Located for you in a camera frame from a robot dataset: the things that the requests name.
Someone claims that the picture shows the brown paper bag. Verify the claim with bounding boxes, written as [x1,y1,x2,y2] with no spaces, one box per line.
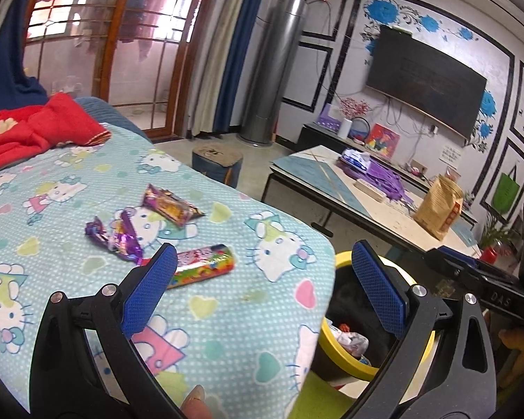
[413,174,464,241]

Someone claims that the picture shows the dark blue curtain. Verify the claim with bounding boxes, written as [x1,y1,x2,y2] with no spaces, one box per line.
[212,0,271,134]
[0,0,49,112]

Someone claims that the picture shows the grey plastic wrapper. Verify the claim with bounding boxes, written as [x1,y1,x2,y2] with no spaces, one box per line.
[332,323,371,359]

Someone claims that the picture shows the white patterned coffee table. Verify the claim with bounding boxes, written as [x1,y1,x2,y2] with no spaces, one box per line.
[262,144,481,267]

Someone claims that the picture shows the yellow trash bin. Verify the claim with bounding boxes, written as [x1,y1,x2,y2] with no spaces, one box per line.
[310,251,437,382]

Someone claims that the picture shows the black wall television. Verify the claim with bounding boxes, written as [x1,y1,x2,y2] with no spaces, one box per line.
[365,25,487,140]

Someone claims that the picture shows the person's right hand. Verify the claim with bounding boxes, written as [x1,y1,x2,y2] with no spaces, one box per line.
[498,327,524,376]

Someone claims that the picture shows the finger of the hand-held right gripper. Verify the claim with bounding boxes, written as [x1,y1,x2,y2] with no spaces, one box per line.
[439,245,481,269]
[423,249,494,291]

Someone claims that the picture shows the purple bag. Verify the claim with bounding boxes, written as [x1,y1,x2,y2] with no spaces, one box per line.
[337,148,413,204]

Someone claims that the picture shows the black bin liner bag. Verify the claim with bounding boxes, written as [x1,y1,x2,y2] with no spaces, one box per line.
[325,264,405,361]

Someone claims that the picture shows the brown orange snack wrapper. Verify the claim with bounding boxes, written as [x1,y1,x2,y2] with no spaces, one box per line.
[140,183,206,228]

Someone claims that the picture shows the red flower branches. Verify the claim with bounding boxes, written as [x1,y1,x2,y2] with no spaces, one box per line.
[338,97,372,119]

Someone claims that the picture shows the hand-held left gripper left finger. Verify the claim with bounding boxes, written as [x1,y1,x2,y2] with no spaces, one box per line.
[28,243,188,419]

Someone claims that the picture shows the white paper notice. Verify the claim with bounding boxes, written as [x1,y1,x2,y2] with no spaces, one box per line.
[439,146,461,167]

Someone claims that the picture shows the green tote bag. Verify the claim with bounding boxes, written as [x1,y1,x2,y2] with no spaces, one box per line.
[491,163,521,212]

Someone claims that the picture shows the round padded stool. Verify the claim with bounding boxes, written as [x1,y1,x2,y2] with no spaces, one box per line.
[192,144,244,189]

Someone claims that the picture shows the grey blue sofa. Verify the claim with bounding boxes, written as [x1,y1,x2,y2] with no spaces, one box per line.
[76,96,153,145]

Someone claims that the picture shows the colourful picture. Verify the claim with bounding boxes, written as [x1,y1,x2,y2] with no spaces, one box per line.
[365,123,400,159]

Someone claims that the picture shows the round ring ornament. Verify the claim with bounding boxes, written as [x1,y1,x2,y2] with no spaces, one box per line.
[351,117,371,142]

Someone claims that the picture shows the purple box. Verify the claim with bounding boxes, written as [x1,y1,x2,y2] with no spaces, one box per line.
[318,104,345,132]

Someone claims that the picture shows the white blue packet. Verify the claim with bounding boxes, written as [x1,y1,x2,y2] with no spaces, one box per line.
[341,148,372,171]

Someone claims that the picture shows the wooden framed glass door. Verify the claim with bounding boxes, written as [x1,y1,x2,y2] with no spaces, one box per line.
[22,0,223,138]

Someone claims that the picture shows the small purple wrapper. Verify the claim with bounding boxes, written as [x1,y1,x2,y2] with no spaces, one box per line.
[85,217,112,251]

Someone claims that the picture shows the potted plant red pot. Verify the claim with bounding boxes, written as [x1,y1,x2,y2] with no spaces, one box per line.
[478,214,520,265]

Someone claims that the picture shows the person's left hand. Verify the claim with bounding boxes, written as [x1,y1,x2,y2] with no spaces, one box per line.
[180,385,213,419]

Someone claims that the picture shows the beige power strip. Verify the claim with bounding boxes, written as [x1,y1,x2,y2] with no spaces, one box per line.
[354,179,384,201]

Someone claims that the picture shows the grey tower air conditioner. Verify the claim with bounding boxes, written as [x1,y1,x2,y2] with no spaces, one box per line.
[237,0,311,146]

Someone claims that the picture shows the colourful candy tube wrapper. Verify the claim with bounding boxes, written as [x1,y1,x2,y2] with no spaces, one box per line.
[166,244,236,289]

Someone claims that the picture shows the cartoon cat printed bed sheet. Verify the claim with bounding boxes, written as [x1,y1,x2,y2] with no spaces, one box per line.
[0,124,336,419]

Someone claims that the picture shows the dark television cabinet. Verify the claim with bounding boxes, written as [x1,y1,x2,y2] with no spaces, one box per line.
[297,123,479,228]

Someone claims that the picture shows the purple snack wrapper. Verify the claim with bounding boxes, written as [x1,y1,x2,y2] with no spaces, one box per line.
[109,209,146,267]

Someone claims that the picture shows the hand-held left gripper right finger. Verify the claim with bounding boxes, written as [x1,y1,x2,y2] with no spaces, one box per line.
[336,239,497,419]

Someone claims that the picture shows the red printed blanket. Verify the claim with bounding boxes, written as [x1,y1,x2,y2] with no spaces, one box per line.
[0,93,112,175]

